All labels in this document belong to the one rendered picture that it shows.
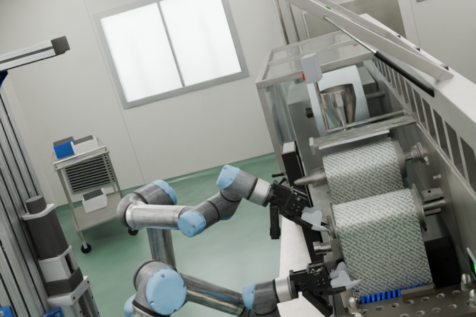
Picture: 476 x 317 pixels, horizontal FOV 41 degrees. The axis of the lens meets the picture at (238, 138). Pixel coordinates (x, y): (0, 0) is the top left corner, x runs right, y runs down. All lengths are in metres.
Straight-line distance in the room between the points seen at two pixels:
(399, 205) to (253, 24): 5.61
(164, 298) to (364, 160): 0.79
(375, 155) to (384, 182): 0.09
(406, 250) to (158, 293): 0.74
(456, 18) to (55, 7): 4.53
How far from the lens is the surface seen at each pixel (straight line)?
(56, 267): 2.17
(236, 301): 2.13
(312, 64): 2.40
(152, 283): 1.83
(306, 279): 2.00
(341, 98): 2.57
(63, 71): 7.94
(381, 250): 1.99
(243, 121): 7.59
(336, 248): 2.06
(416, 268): 2.03
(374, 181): 2.16
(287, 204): 1.93
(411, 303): 1.97
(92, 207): 6.84
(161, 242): 2.37
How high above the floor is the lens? 2.02
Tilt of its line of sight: 13 degrees down
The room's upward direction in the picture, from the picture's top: 16 degrees counter-clockwise
